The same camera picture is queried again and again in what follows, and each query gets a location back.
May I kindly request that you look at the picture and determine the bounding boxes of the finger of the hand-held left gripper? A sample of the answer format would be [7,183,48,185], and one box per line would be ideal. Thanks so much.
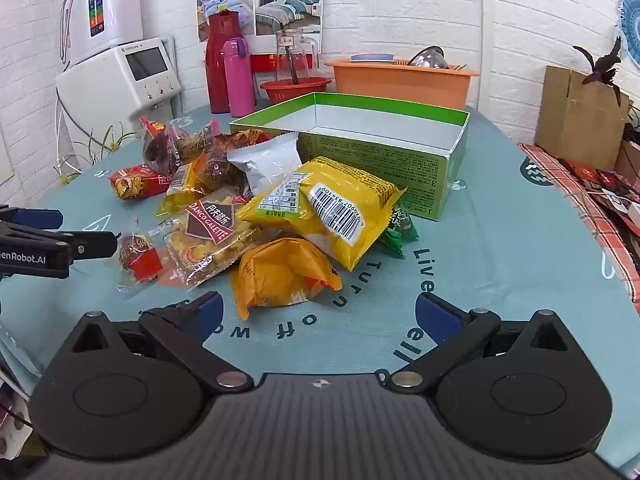
[30,230,119,264]
[0,205,64,233]

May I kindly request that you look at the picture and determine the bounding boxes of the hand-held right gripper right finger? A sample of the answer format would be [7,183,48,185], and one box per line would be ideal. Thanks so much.
[387,292,576,391]

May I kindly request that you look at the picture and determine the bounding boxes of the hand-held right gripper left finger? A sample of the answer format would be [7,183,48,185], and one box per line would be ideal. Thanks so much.
[67,291,255,393]

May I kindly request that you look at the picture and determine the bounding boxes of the clear red date packet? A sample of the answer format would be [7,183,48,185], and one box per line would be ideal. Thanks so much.
[116,220,163,301]

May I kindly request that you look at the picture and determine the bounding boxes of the clear brown label cookie packet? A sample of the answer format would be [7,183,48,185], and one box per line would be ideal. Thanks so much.
[159,195,266,291]

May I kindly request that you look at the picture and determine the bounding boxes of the green pea packet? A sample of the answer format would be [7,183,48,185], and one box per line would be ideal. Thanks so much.
[380,205,420,258]

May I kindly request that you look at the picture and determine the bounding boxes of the large yellow snack packet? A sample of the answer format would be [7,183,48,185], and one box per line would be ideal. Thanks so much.
[235,156,408,272]

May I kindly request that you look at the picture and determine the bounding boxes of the white snack packet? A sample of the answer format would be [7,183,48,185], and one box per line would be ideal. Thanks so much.
[227,131,303,198]

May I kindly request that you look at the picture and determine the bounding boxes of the green cardboard box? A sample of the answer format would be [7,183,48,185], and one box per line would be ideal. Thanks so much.
[229,92,472,222]

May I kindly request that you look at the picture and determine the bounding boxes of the orange red snack packet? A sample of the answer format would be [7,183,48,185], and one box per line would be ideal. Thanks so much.
[215,129,271,153]

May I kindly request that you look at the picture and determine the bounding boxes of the small yellow snack packet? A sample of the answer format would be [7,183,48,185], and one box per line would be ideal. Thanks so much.
[157,162,211,218]

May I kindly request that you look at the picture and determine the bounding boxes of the green leafy plant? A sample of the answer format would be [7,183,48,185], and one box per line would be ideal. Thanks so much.
[55,122,138,183]

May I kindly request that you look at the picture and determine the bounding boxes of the clear dark date packet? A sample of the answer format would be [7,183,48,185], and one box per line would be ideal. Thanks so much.
[139,116,186,176]

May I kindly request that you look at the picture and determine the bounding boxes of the clear brown snack packet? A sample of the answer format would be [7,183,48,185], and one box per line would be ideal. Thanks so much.
[192,147,248,196]

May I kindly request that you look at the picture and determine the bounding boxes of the clear brown bread packet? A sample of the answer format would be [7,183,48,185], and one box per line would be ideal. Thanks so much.
[170,120,223,163]

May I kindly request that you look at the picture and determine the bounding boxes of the white appliance with screen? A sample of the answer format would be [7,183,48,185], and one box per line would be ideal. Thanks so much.
[55,37,183,131]

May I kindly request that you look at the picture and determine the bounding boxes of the plaid cloth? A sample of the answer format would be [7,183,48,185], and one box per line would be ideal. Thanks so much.
[517,142,640,316]

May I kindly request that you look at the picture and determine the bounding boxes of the red printed packet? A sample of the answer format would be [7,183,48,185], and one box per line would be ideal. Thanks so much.
[562,159,626,196]

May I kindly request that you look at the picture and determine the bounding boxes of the pink bottle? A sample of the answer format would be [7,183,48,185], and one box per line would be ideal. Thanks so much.
[222,37,257,118]

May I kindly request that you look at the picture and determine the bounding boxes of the red thermos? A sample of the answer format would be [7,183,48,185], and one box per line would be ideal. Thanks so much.
[205,10,246,115]

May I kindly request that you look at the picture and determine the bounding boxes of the red basin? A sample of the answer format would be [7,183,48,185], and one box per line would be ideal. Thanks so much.
[260,77,333,107]

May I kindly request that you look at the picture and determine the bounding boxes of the orange basin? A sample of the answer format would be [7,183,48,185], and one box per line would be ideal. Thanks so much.
[324,57,480,111]

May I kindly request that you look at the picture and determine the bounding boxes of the brown cardboard box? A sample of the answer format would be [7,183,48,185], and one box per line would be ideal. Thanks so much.
[537,65,632,171]

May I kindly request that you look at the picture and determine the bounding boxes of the small open cardboard box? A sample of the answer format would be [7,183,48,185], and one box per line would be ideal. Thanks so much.
[615,140,640,181]

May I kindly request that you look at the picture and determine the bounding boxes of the metal bowl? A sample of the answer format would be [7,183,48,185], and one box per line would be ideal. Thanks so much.
[407,46,448,69]

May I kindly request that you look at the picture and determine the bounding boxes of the dark long spoon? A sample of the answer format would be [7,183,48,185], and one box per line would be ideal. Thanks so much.
[286,40,302,84]

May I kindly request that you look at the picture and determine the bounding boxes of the glass pitcher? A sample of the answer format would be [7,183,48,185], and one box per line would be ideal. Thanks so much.
[274,30,321,86]

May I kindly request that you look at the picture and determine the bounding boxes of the purple leaf plant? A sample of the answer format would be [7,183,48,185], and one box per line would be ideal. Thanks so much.
[572,37,623,107]

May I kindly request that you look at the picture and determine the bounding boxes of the white wall water purifier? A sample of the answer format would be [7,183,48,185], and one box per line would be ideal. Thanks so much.
[60,0,143,66]

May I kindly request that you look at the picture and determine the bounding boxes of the wall poster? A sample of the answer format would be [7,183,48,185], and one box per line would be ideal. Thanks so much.
[195,0,325,81]

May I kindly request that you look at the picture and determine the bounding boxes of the large blue round wall decoration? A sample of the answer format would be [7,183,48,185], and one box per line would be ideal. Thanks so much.
[614,0,640,68]

